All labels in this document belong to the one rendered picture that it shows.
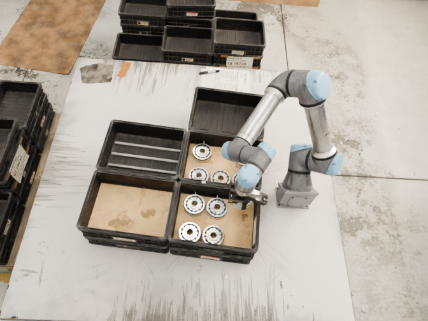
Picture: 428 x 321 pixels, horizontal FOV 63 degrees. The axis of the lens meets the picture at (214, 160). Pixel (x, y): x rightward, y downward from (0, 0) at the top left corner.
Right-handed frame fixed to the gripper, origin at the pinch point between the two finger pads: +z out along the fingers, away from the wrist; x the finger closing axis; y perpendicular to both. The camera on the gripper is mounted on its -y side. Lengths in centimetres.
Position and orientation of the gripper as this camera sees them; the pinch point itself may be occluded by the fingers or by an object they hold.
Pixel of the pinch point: (242, 202)
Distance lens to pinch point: 157.6
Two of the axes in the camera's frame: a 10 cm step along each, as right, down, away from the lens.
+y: -9.9, -1.2, 0.0
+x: -1.1, 9.1, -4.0
